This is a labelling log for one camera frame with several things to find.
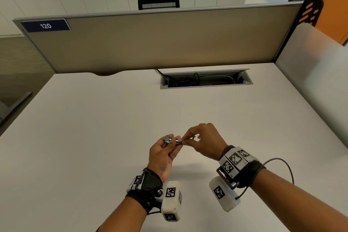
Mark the person's left hand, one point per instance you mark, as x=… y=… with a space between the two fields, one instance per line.
x=160 y=158

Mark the grey desk partition panel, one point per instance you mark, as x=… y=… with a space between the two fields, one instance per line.
x=152 y=41

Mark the frosted side divider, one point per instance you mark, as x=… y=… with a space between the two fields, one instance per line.
x=312 y=76

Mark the person's left thumb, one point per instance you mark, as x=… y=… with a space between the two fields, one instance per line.
x=163 y=142

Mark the person's right thumb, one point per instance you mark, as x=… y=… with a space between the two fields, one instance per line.
x=189 y=142

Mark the silver USB flash drive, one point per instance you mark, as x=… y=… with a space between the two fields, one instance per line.
x=174 y=140

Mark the person's right forearm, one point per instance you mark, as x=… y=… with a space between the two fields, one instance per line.
x=293 y=202

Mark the person's left forearm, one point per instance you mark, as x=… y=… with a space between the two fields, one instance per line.
x=122 y=217

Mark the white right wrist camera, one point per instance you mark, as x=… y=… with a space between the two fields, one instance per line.
x=223 y=195

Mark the blue desk label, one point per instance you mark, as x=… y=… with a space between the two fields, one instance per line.
x=45 y=25

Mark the person's right hand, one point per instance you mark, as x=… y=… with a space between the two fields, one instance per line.
x=209 y=142

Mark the small white marker block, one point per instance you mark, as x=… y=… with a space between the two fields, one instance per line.
x=134 y=183

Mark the black patterned panel bracket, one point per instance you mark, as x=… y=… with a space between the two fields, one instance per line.
x=310 y=11

